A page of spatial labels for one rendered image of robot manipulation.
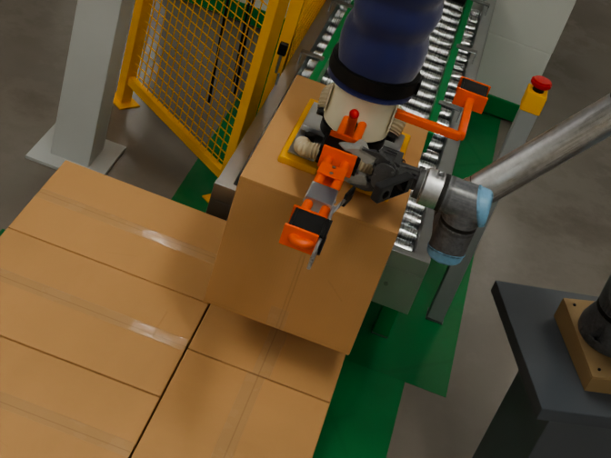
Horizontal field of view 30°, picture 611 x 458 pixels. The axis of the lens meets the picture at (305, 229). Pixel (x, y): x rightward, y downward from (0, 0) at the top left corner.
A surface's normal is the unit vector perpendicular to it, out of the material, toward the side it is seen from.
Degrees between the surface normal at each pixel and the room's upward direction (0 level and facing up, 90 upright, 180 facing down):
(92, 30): 90
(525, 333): 0
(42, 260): 0
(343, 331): 90
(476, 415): 0
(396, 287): 90
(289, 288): 90
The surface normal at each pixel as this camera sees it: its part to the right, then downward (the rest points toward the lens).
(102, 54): -0.23, 0.51
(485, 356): 0.27, -0.78
